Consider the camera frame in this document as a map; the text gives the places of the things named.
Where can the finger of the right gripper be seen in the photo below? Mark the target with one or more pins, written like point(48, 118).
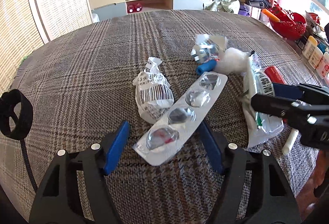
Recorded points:
point(286, 90)
point(275, 106)

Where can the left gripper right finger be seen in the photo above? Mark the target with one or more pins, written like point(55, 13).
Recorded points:
point(271, 199)

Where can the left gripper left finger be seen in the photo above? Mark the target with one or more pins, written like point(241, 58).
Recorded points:
point(57, 199)

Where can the red cylindrical snack wrapper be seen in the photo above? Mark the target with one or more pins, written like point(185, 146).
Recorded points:
point(274, 74)

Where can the white gold marker pen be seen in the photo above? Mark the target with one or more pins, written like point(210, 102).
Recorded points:
point(290, 141)

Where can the blue foam dart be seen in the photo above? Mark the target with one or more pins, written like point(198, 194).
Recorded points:
point(206, 67)

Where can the white blister pack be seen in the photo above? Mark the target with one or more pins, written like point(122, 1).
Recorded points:
point(169, 134)

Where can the white printed paper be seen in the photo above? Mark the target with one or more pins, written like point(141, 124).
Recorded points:
point(153, 93)

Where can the white cotton ball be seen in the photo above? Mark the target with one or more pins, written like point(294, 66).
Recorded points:
point(233, 61)

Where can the red plastic basket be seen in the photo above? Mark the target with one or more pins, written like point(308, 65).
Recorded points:
point(291, 25)

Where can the silver foil wrapper pile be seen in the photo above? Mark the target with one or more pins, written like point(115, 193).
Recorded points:
point(208, 47)

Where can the brown plaid table cloth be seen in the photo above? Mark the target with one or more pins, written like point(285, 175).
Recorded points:
point(84, 84)

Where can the orange handle stick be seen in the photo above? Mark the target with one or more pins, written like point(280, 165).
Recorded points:
point(270, 15)

